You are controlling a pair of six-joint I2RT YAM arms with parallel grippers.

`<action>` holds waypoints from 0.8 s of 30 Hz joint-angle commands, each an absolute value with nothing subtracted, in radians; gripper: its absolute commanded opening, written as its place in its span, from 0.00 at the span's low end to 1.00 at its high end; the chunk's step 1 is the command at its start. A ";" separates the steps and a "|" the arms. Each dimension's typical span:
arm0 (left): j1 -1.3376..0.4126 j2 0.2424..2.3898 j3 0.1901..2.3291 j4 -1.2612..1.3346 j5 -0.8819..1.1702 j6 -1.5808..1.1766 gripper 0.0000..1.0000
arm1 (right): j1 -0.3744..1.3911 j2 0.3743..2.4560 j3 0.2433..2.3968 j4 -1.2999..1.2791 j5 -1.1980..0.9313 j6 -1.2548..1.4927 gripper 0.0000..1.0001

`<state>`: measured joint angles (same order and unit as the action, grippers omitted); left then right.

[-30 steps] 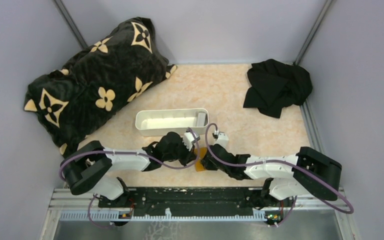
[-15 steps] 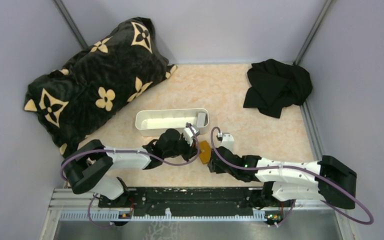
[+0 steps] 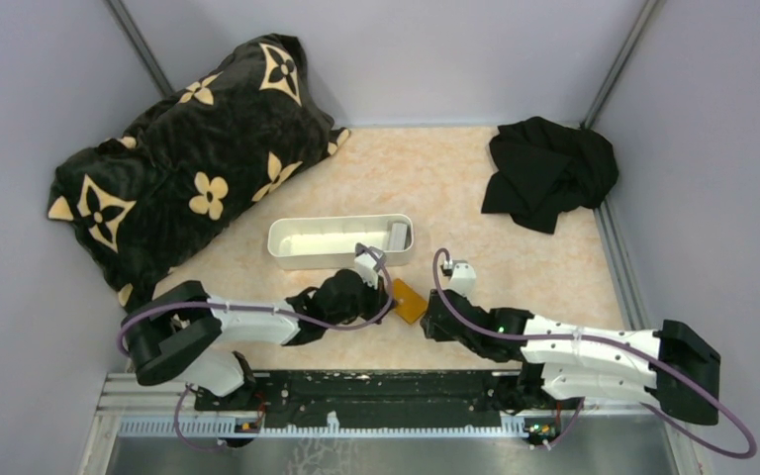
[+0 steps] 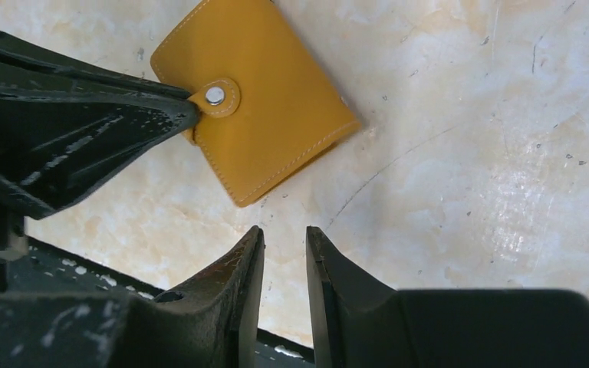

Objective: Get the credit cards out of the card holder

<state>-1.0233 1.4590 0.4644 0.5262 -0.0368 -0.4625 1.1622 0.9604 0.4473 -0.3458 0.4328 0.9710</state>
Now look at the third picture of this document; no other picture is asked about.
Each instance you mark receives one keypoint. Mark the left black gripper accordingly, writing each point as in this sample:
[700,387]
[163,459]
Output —
[367,299]

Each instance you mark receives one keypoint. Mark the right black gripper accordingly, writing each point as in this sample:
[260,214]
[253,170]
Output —
[438,315]

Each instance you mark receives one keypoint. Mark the mustard leather card holder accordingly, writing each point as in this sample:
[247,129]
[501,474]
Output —
[410,306]

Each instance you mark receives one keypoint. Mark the white oblong plastic tray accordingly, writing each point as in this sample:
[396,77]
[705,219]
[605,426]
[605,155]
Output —
[329,242]

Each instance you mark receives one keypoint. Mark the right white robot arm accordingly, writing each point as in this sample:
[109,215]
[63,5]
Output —
[578,362]

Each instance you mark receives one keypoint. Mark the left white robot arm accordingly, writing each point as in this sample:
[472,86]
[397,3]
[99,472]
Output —
[178,335]

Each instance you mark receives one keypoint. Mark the crumpled black cloth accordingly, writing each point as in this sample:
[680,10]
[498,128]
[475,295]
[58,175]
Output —
[544,169]

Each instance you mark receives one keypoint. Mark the black floral patterned pillow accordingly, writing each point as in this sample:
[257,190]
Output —
[144,202]

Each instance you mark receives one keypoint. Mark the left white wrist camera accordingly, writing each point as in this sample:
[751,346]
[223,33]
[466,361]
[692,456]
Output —
[367,263]

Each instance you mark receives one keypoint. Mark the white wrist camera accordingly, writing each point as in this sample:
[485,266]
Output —
[461,277]
[367,263]

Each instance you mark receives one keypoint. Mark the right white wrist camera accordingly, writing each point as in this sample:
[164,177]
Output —
[461,277]

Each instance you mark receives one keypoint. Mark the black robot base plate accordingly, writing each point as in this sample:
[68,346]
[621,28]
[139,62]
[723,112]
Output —
[387,399]

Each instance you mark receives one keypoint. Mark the aluminium frame rail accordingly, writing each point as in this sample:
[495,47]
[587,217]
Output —
[167,410]

